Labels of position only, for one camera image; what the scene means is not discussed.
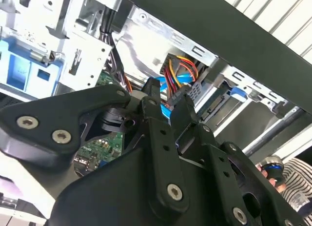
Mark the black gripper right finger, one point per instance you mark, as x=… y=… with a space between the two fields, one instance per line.
x=219 y=167

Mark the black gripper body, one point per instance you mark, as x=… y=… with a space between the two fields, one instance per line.
x=109 y=199

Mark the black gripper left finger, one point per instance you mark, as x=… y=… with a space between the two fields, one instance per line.
x=48 y=118

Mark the hard disk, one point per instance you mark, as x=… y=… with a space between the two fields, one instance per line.
x=237 y=93

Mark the person's hand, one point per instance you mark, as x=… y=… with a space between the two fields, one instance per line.
x=282 y=188

